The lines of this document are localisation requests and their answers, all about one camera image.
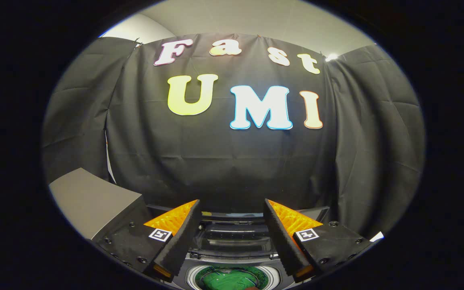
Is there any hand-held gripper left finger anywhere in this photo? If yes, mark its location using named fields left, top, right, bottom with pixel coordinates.
left=95, top=199, right=201, bottom=282

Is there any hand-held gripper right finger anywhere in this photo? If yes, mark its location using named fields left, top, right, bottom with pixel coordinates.
left=263, top=199, right=373, bottom=282

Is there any grey washing machine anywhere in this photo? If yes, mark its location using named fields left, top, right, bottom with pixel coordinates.
left=172, top=254, right=297, bottom=290

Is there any green polo shirt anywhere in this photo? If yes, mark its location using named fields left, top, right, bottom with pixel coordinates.
left=200, top=269, right=263, bottom=290

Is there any black backdrop cloth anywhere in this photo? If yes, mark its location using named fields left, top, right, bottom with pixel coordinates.
left=42, top=33, right=426, bottom=240

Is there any grey table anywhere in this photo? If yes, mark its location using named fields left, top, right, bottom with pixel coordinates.
left=49, top=168, right=149, bottom=242

